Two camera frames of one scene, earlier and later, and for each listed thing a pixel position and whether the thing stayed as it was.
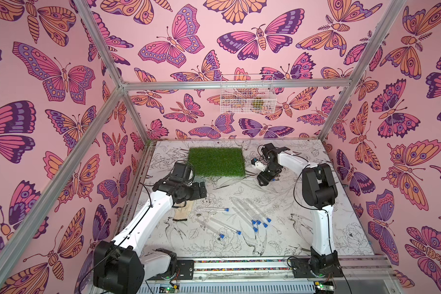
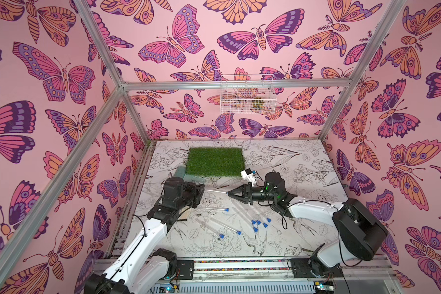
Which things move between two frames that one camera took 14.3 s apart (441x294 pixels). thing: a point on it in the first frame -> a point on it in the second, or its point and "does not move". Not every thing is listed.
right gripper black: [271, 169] -> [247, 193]
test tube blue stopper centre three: [269, 220] does not move
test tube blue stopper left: [226, 209] does not move
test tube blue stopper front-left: [221, 235] does not move
